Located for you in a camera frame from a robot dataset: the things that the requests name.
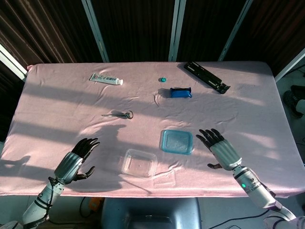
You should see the blue container lid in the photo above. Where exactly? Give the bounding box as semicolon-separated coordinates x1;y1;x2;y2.
159;129;194;156

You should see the dark shoe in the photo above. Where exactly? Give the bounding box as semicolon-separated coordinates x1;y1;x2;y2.
283;90;304;118

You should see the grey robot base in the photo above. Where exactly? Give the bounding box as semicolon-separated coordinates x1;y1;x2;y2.
101;197;202;229

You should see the white frame post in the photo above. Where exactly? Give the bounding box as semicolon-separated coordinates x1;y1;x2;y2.
168;0;184;62
274;47;305;83
0;44;28;82
218;0;254;62
81;0;110;62

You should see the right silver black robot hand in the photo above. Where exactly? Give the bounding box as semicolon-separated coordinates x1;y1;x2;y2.
195;128;243;171

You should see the clear plastic container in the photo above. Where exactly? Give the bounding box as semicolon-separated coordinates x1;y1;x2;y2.
121;148;158;180

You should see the white toothpaste tube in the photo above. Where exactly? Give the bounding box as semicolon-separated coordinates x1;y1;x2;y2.
89;73;124;86

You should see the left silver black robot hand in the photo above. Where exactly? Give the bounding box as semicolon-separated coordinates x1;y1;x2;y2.
54;137;101;186

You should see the pink tablecloth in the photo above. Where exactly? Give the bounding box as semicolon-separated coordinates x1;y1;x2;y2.
0;61;305;198

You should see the blue soft pouch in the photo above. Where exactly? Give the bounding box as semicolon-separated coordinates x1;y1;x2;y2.
169;87;193;99

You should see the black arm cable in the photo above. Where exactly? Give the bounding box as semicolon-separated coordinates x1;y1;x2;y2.
41;176;57;220

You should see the black floor cable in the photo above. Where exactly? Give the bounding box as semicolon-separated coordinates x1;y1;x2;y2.
79;197;96;219

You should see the black floor equipment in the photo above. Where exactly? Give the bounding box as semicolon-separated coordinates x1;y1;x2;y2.
290;84;305;96

